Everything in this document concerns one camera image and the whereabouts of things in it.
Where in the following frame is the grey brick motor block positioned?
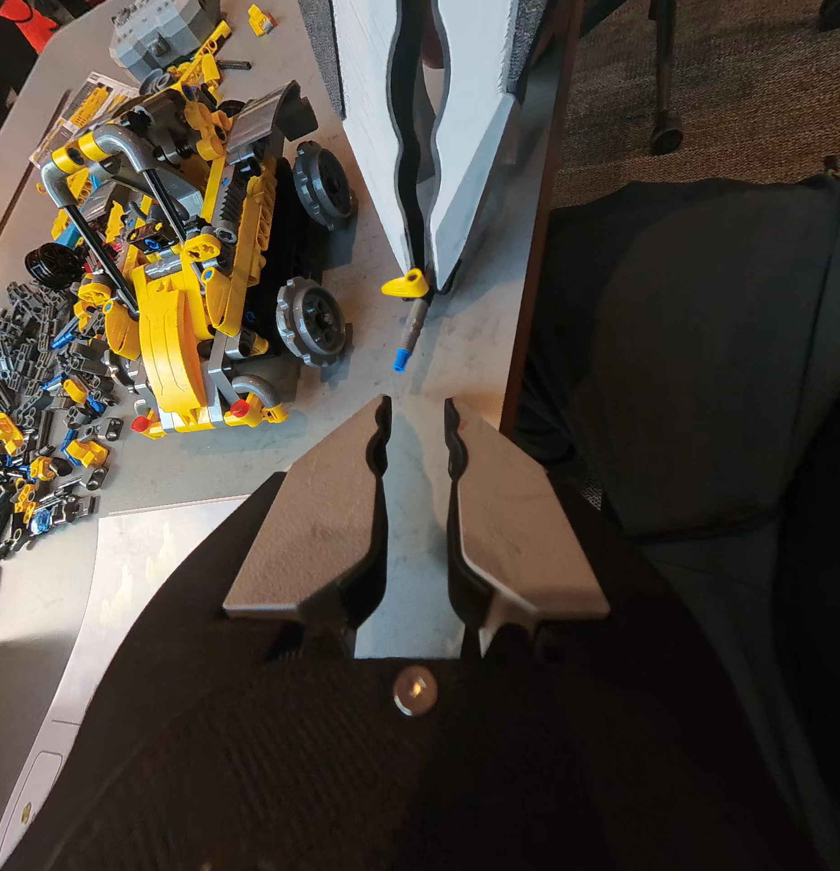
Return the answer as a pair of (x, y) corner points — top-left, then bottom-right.
(108, 0), (221, 73)

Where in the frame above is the red black object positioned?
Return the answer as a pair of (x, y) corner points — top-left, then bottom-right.
(0, 0), (61, 50)

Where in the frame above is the grey desk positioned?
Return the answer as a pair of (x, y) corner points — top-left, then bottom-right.
(0, 0), (564, 845)

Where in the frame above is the small yellow tooth piece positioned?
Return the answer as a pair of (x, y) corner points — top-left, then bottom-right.
(381, 267), (432, 299)

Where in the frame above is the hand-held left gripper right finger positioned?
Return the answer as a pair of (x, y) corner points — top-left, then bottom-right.
(445, 398), (611, 659)

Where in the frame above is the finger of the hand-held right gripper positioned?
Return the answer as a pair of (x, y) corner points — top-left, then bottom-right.
(425, 0), (524, 295)
(331, 0), (427, 281)

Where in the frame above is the grey axle pin blue tip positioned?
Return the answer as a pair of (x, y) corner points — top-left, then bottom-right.
(393, 296), (432, 374)

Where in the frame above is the black wheel rim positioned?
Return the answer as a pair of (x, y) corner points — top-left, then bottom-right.
(24, 243), (82, 291)

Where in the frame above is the yellow long beam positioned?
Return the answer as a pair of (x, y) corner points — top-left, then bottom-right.
(167, 20), (232, 88)

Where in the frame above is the pile of loose brick pieces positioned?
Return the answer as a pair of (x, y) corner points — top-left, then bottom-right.
(0, 278), (126, 567)

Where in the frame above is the yellow toy brick vehicle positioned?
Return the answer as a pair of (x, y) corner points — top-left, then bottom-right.
(39, 80), (359, 441)

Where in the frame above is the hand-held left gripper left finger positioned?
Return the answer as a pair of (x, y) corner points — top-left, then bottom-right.
(222, 395), (393, 659)

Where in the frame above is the instruction booklet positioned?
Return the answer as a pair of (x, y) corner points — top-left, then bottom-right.
(0, 495), (252, 866)

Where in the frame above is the yellow grey sticker sheet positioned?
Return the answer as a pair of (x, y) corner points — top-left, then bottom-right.
(28, 70), (142, 169)

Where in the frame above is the black chair base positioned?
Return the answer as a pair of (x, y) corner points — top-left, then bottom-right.
(646, 0), (688, 157)

